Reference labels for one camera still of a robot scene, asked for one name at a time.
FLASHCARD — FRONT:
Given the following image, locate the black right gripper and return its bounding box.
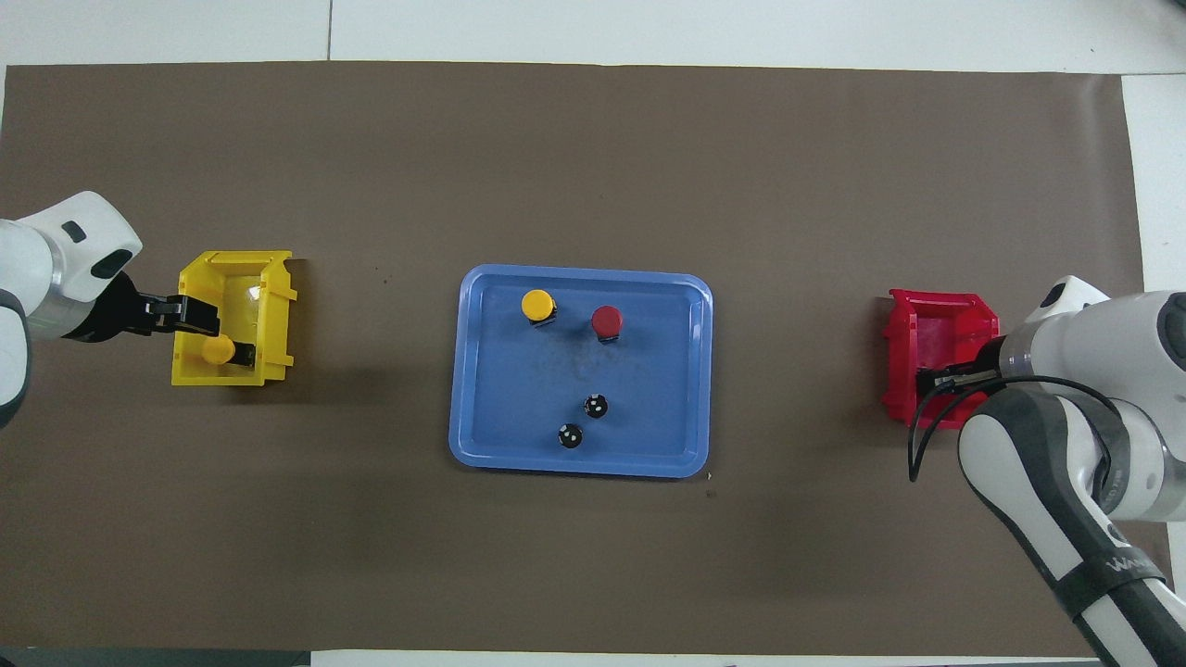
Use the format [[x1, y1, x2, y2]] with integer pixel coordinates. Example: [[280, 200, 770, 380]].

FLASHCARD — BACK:
[[930, 333, 1013, 396]]

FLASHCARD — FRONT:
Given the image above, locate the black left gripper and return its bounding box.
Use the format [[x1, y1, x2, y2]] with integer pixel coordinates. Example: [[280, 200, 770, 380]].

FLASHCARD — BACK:
[[69, 275, 222, 343]]

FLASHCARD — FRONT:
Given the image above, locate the blue plastic tray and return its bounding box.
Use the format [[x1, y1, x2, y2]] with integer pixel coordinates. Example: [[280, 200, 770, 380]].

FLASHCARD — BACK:
[[448, 264, 714, 480]]

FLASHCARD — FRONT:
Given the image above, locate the red plastic bin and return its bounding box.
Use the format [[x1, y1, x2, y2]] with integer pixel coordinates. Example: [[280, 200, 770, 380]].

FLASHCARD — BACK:
[[881, 288, 1003, 431]]

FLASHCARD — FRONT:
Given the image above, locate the yellow plastic bin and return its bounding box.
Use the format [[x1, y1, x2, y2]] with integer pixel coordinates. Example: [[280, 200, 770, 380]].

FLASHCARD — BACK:
[[171, 250, 298, 387]]

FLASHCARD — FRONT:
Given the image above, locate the brown table mat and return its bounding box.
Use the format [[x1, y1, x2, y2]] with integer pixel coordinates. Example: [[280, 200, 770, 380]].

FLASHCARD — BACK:
[[0, 60, 1170, 654]]

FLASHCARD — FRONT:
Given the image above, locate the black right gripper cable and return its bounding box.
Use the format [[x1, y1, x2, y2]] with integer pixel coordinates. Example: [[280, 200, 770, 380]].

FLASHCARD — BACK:
[[907, 369, 1128, 484]]

